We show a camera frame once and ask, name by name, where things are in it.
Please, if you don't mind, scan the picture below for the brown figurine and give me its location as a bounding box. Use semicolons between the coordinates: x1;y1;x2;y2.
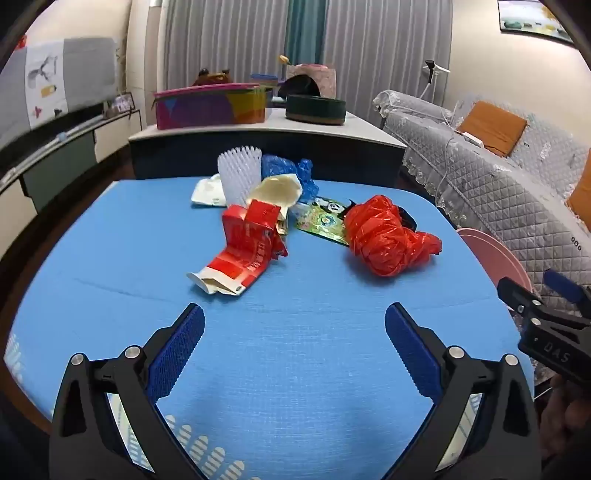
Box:
192;68;234;87

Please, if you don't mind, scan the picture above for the pink floral box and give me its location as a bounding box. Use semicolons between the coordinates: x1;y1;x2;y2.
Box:
286;64;337;99

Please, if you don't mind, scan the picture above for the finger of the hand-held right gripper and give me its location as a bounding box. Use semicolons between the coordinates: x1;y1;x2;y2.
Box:
497;276;546;320
543;270;591;320

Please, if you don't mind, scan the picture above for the white rod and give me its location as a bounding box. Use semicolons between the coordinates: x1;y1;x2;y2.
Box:
2;115;105;178

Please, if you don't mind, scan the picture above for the colourful rectangular box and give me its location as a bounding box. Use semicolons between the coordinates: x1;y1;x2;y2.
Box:
153;83;274;131

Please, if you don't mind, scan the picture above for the grey curtain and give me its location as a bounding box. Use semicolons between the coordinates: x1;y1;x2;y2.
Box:
159;0;456;114

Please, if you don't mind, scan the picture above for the framed wall painting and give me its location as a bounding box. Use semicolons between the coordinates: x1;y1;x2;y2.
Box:
497;0;576;45

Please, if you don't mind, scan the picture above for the blue table cover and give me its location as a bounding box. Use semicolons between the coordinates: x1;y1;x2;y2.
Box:
4;177;537;480

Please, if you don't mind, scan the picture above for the teal curtain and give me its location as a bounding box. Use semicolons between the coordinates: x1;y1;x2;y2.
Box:
283;0;329;68

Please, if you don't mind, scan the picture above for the blue plastic bag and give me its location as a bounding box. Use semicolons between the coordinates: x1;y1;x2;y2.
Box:
261;154;320;204

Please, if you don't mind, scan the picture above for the white paper bag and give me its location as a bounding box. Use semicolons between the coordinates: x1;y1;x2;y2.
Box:
191;174;228;208

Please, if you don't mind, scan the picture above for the white charger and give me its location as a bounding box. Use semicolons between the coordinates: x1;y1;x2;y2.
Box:
454;131;486;149

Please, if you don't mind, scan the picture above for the green white low cabinet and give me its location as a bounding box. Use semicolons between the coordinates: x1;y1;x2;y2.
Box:
0;107;142;214

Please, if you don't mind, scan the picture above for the green round box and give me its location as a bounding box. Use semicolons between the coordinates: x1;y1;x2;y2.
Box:
285;94;347;127

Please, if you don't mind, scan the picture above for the orange cushion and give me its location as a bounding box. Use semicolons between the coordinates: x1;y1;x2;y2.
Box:
457;101;528;158
565;150;591;223

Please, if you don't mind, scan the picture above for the dark coffee table white top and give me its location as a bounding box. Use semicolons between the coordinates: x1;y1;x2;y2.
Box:
128;107;408;188

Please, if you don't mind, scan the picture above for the white floor lamp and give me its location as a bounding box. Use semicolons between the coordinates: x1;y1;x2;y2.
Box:
422;59;451;99

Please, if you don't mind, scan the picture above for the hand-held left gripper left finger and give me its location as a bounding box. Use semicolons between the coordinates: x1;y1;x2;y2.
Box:
48;302;206;480

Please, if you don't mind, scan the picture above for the white foam net sleeve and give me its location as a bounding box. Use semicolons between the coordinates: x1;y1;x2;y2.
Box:
217;144;263;209

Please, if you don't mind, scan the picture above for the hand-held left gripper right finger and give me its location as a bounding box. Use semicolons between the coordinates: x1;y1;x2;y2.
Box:
385;302;541;480

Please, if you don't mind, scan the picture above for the red plastic bag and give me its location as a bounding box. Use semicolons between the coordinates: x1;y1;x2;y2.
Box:
344;194;443;278

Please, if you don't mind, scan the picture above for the black object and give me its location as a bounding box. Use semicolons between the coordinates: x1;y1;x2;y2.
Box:
394;206;419;232

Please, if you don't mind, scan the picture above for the red crushed carton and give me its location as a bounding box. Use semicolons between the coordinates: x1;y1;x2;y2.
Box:
186;202;290;296

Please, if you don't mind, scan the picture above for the green panda snack packet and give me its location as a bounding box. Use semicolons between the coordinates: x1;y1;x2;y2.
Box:
294;196;357;246

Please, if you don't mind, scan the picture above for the person's right hand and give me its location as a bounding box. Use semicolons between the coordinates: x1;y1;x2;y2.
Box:
538;373;591;467

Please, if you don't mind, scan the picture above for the grey printed dust cover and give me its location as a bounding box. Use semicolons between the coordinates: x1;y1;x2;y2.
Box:
0;36;119;149

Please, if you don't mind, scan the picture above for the grey quilted sofa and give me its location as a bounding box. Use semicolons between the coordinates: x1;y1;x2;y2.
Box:
372;89;591;303

